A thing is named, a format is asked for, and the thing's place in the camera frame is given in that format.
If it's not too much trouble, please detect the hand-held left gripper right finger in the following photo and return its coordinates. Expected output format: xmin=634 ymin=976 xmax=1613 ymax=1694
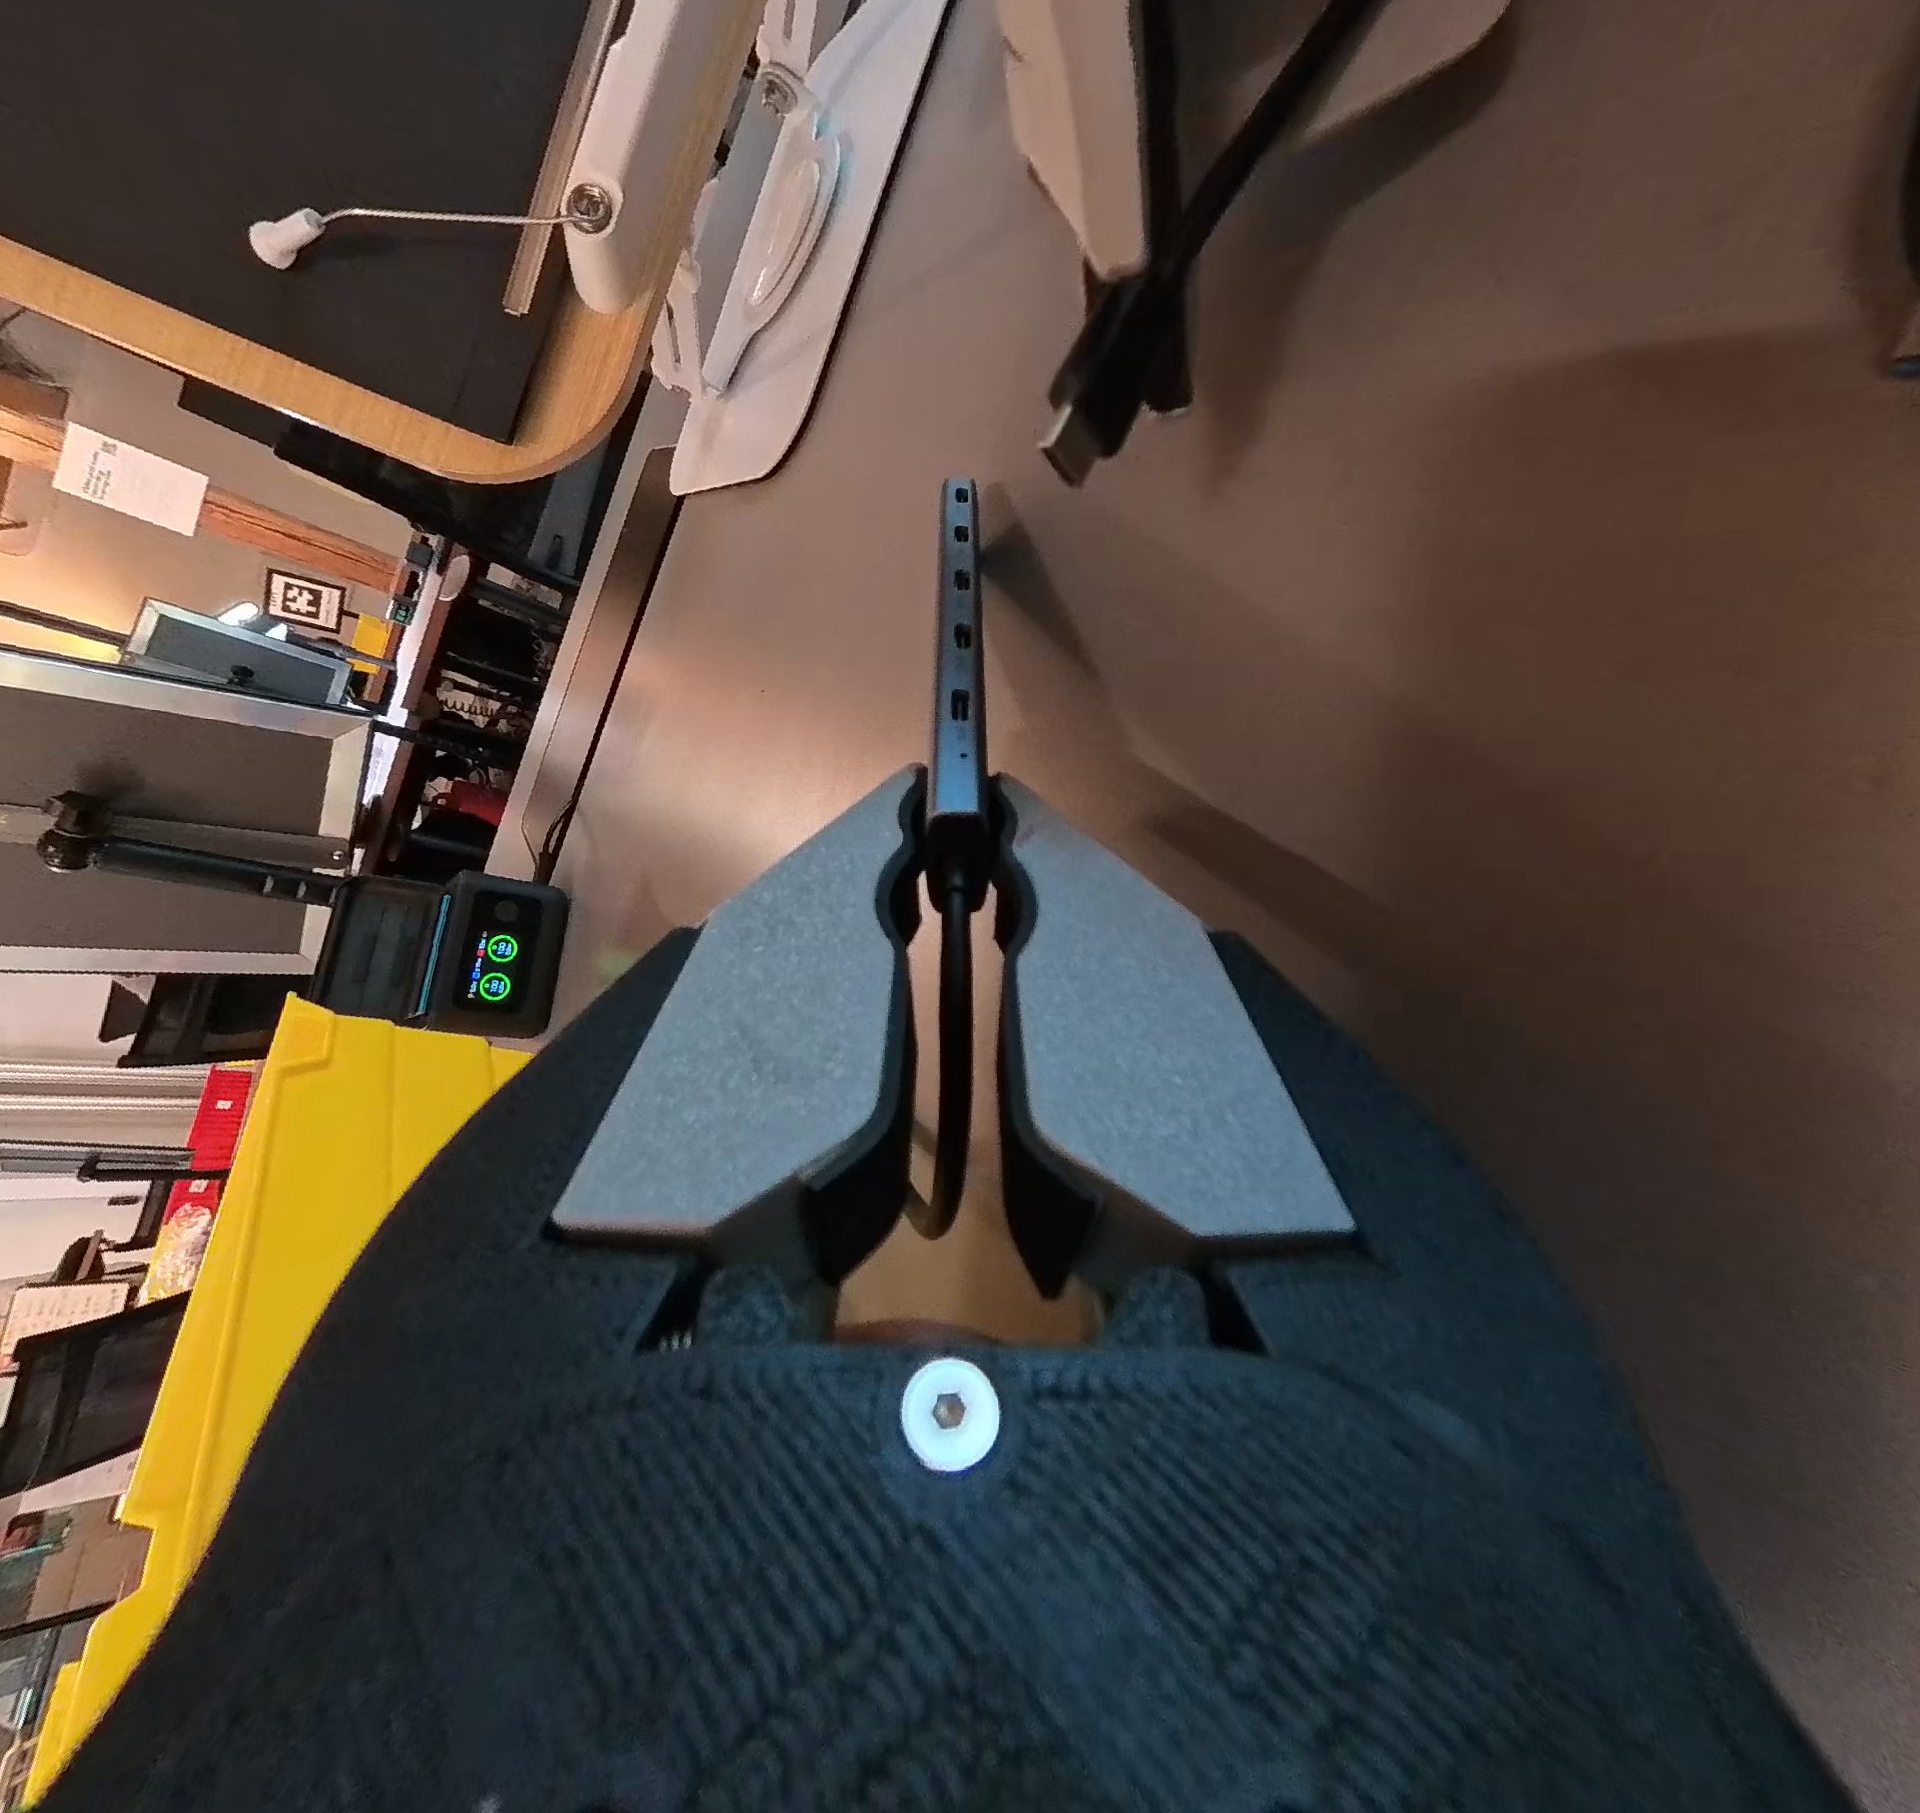
xmin=992 ymin=768 xmax=1365 ymax=1309

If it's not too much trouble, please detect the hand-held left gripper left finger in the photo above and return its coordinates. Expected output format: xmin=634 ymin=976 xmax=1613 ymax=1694
xmin=547 ymin=768 xmax=920 ymax=1343

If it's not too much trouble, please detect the black usb cable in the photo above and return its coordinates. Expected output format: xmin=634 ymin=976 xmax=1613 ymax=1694
xmin=1040 ymin=0 xmax=1467 ymax=489

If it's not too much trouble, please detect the dark usb hub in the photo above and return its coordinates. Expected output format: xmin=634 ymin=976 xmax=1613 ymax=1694
xmin=896 ymin=474 xmax=1000 ymax=1244

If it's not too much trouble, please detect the yellow plastic bin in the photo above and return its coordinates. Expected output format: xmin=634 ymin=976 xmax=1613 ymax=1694
xmin=20 ymin=989 xmax=547 ymax=1806

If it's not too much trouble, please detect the black power station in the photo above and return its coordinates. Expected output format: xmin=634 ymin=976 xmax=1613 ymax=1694
xmin=322 ymin=868 xmax=567 ymax=1047

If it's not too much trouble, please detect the white board stand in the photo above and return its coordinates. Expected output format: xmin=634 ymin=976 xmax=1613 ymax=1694
xmin=248 ymin=0 xmax=976 ymax=495

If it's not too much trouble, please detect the red box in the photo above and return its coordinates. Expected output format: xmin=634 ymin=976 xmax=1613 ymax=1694
xmin=183 ymin=1066 xmax=258 ymax=1216

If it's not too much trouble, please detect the grey framed display board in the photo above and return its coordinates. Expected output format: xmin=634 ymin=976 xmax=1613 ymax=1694
xmin=0 ymin=603 xmax=375 ymax=976

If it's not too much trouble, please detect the black mesh office chair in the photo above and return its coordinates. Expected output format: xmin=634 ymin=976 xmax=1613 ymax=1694
xmin=0 ymin=1309 xmax=195 ymax=1512

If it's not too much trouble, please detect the white paper note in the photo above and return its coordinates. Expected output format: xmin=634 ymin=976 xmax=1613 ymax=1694
xmin=48 ymin=420 xmax=213 ymax=541

